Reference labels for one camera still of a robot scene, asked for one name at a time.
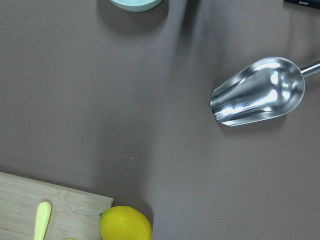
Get yellow lemon near scoop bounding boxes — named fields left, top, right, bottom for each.
left=99, top=206, right=152, bottom=240

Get metal scoop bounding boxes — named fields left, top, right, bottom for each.
left=209, top=56, right=320, bottom=127

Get mint green bowl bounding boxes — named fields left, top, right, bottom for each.
left=110, top=0, right=162, bottom=12

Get wooden cutting board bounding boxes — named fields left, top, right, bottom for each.
left=0, top=172, right=114, bottom=240

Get yellow plastic knife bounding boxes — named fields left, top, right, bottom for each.
left=33, top=201, right=52, bottom=240

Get black box at edge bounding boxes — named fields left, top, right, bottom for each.
left=284, top=0, right=320, bottom=9

